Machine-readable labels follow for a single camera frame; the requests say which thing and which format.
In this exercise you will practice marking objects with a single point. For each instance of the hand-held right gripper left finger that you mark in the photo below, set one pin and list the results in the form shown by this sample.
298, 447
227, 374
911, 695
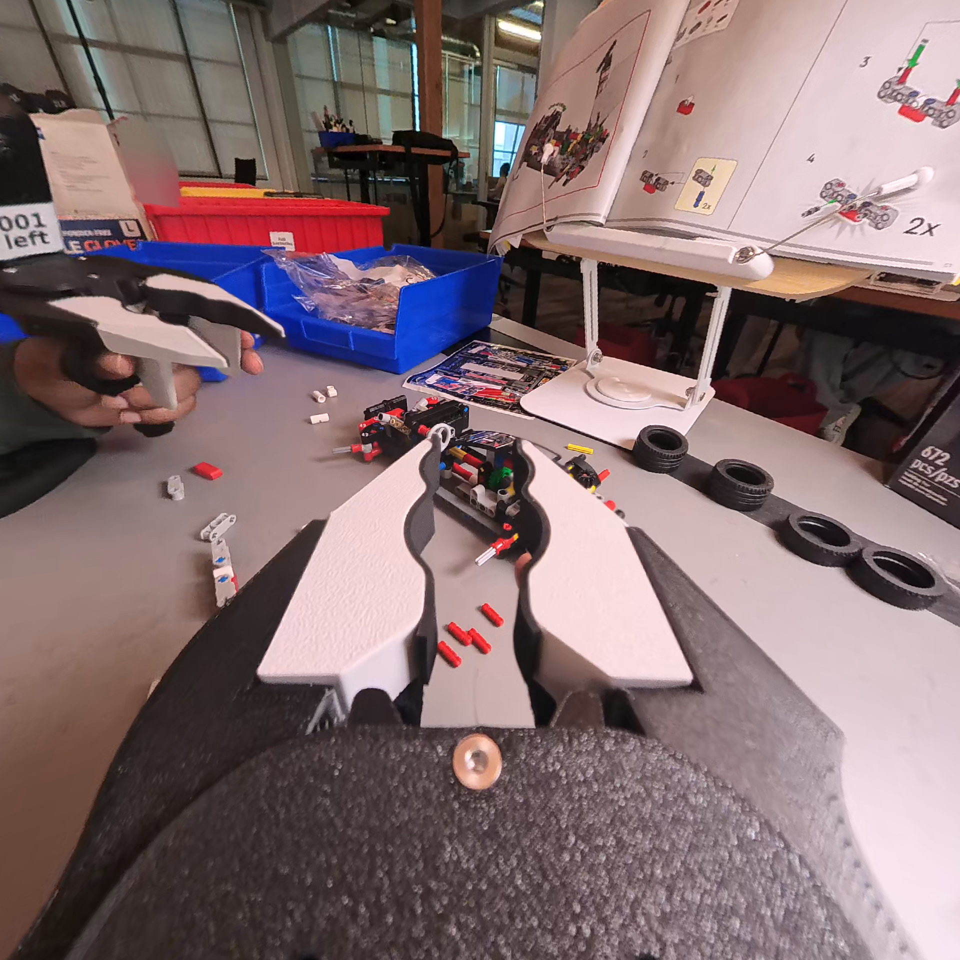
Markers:
352, 600

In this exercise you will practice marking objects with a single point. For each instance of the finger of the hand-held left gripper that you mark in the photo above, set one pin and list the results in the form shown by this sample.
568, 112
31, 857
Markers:
217, 330
150, 330

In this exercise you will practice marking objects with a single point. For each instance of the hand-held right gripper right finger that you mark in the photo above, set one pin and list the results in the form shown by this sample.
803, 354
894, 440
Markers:
607, 600

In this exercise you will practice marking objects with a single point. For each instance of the red connector pin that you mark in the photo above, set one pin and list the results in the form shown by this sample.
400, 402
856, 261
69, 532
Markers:
448, 654
459, 634
480, 641
492, 615

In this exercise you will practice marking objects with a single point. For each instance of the red short beam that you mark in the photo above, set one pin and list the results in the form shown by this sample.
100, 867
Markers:
206, 471

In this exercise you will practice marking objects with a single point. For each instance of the person's left forearm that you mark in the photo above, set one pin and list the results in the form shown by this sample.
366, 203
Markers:
30, 427

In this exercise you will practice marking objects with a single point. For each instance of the black toy set box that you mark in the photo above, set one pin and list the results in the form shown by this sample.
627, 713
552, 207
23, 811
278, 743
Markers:
926, 465

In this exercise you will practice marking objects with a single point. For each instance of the person's left hand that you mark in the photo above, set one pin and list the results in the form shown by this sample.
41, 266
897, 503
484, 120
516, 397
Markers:
52, 390

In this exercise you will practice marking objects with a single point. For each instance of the cardboard box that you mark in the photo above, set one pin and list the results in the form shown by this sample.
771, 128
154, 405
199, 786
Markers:
82, 172

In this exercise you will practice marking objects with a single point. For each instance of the red plastic bin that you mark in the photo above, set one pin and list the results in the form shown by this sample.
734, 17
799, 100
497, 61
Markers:
262, 221

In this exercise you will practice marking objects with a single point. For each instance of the clear bags of parts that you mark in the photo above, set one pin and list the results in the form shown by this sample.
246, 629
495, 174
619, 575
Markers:
345, 292

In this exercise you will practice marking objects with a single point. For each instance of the yellow plastic bin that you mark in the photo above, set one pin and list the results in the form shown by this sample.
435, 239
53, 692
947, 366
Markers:
225, 191

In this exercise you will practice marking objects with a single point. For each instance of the grey thin brick beam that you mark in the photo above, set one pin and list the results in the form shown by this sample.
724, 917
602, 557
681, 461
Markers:
217, 526

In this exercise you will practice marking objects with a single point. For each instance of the toy brick car chassis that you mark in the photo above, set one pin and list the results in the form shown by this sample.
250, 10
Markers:
480, 480

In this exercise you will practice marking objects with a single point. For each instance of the white book stand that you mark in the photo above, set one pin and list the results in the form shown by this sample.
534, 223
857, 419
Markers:
622, 405

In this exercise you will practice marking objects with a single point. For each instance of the wooden background desk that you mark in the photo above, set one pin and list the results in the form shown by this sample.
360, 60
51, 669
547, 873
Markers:
900, 296
390, 150

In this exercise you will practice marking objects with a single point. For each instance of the holographic sticker sheet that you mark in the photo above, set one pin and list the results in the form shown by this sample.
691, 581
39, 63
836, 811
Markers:
487, 375

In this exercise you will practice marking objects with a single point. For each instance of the instruction booklet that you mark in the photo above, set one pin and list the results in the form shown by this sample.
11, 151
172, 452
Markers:
750, 112

